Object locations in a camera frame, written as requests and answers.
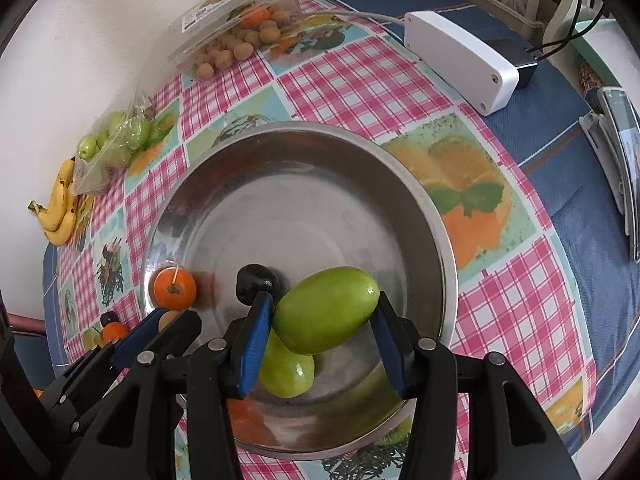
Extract clear plastic bag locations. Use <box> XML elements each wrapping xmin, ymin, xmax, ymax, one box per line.
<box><xmin>72</xmin><ymin>94</ymin><xmax>154</xmax><ymax>196</ymax></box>

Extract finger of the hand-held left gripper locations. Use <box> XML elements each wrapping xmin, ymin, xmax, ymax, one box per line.
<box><xmin>145</xmin><ymin>310</ymin><xmax>203</xmax><ymax>363</ymax></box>
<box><xmin>100</xmin><ymin>307</ymin><xmax>172</xmax><ymax>368</ymax></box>

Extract pile of small green fruits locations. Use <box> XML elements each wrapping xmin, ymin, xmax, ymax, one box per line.
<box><xmin>76</xmin><ymin>112</ymin><xmax>151</xmax><ymax>166</ymax></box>

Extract smartphone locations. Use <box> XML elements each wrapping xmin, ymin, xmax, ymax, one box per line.
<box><xmin>597</xmin><ymin>87</ymin><xmax>640</xmax><ymax>262</ymax></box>

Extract checkered picture tablecloth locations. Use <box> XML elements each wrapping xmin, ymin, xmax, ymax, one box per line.
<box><xmin>42</xmin><ymin>0</ymin><xmax>640</xmax><ymax>480</ymax></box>

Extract pink chair back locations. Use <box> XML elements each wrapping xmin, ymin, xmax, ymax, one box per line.
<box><xmin>9</xmin><ymin>314</ymin><xmax>47</xmax><ymax>334</ymax></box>

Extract bunch of yellow bananas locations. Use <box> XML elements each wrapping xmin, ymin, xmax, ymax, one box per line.
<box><xmin>27</xmin><ymin>157</ymin><xmax>79</xmax><ymax>247</ymax></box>

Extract black cables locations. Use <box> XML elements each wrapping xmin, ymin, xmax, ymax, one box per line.
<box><xmin>527</xmin><ymin>0</ymin><xmax>608</xmax><ymax>57</ymax></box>

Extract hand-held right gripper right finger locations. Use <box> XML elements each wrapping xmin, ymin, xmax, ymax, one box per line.
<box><xmin>370</xmin><ymin>292</ymin><xmax>581</xmax><ymax>480</ymax></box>

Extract large steel bowl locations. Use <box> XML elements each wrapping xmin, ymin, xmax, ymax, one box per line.
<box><xmin>142</xmin><ymin>121</ymin><xmax>458</xmax><ymax>461</ymax></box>

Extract small boxed tangerine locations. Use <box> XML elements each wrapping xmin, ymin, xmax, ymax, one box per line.
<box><xmin>239</xmin><ymin>6</ymin><xmax>271</xmax><ymax>28</ymax></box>

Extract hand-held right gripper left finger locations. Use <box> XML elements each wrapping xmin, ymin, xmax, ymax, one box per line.
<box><xmin>62</xmin><ymin>290</ymin><xmax>277</xmax><ymax>480</ymax></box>

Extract white rectangular device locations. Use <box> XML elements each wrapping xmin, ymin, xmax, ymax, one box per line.
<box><xmin>404</xmin><ymin>10</ymin><xmax>521</xmax><ymax>115</ymax></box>

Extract pile of brown longans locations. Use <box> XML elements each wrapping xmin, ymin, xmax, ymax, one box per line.
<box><xmin>195</xmin><ymin>7</ymin><xmax>292</xmax><ymax>81</ymax></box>

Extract white cable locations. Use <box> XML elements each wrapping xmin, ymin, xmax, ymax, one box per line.
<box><xmin>300</xmin><ymin>9</ymin><xmax>408</xmax><ymax>29</ymax></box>

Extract clear plastic clamshell box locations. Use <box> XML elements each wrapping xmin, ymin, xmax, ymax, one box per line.
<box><xmin>167</xmin><ymin>0</ymin><xmax>302</xmax><ymax>82</ymax></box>

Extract pale green box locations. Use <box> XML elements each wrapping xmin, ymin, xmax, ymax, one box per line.
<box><xmin>572</xmin><ymin>19</ymin><xmax>640</xmax><ymax>92</ymax></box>

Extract green mango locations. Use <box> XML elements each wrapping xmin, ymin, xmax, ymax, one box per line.
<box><xmin>272</xmin><ymin>266</ymin><xmax>380</xmax><ymax>356</ymax></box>

